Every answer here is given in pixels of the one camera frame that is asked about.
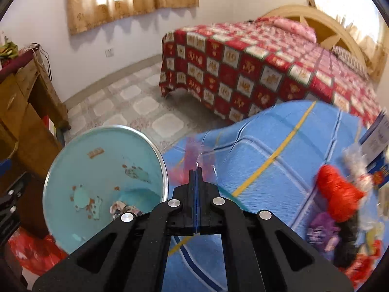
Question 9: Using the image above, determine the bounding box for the clear bag with red print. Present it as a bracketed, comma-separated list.
[343, 142, 374, 194]

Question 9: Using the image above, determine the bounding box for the red patterned bedspread bed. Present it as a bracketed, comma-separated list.
[159, 18, 380, 126]

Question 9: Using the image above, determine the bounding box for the wall power socket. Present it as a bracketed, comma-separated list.
[105, 48, 114, 57]

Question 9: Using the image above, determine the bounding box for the back window beige curtain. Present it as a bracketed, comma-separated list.
[307, 0, 388, 84]

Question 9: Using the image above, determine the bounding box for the green cloth on desk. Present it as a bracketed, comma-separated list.
[0, 42, 18, 64]

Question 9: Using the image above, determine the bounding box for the striped pillow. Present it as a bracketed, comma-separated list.
[331, 46, 369, 79]

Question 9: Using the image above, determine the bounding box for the red foam fruit net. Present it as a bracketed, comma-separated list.
[316, 164, 365, 223]

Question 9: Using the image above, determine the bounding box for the red plastic bag on floor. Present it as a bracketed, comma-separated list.
[7, 228, 68, 276]

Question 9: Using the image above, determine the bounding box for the pink plastic bag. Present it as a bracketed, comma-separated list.
[167, 137, 217, 187]

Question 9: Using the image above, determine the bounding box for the tall white milk carton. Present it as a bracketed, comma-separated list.
[359, 109, 389, 164]

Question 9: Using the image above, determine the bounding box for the black foam net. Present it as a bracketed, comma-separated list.
[333, 212, 359, 269]

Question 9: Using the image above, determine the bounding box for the blue Look milk carton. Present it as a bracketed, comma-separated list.
[367, 153, 389, 189]

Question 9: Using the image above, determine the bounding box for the brown wooden desk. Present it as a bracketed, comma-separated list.
[1, 49, 71, 238]

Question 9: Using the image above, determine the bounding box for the purple snack wrapper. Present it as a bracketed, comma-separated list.
[307, 212, 340, 252]

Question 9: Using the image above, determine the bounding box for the orange blue snack wrapper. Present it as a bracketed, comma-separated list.
[344, 239, 382, 289]

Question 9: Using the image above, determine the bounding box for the light blue trash bin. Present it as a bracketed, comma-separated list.
[42, 125, 169, 254]

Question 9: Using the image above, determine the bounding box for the cream wooden headboard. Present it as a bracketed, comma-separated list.
[262, 5, 367, 69]

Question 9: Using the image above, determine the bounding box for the pink floral pillow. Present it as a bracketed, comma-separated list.
[255, 16, 317, 43]

